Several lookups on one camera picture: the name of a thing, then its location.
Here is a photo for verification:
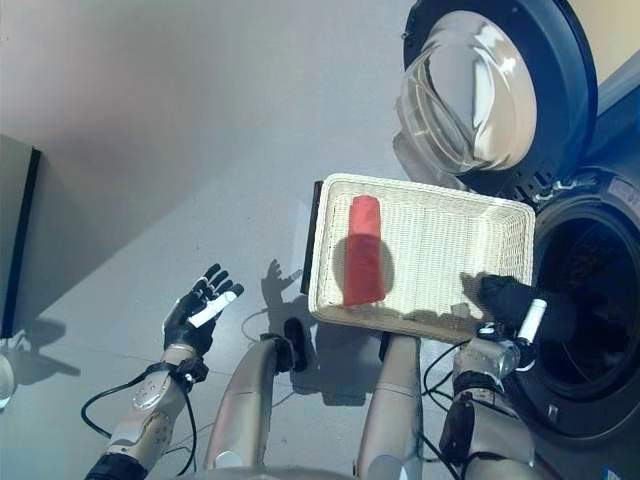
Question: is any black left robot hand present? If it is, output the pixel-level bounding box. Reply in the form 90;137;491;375
162;263;246;359

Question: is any clear rounded glass object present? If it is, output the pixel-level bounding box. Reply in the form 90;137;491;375
0;349;16;409

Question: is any red cloth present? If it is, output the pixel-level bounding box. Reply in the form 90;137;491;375
342;195;386;306

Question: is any silver right robot leg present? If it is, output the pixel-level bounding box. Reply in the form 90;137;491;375
357;332;426;480

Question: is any white wicker basket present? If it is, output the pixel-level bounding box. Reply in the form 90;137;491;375
307;173;537;344

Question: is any silver left robot leg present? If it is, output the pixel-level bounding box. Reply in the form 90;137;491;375
202;317;305;471

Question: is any grey robot torso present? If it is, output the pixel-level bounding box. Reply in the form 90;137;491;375
194;464;451;480

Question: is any grey front-load washing machine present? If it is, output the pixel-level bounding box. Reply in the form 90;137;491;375
502;49;640;480

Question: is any round glass washer door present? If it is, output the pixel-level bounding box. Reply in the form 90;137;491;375
392;0;600;189

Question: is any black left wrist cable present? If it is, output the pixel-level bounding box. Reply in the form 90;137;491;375
80;367;199;476

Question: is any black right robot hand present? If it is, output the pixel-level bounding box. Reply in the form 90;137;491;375
474;297;551;377

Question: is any thin white floor cable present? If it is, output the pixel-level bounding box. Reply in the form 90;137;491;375
241;305;321;351

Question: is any silver robot leg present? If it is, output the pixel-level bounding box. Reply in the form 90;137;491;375
357;332;426;480
202;317;305;471

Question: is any black cloth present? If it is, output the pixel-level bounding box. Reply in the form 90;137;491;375
477;273;621;346

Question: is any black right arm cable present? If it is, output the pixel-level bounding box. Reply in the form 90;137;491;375
422;339;476;480

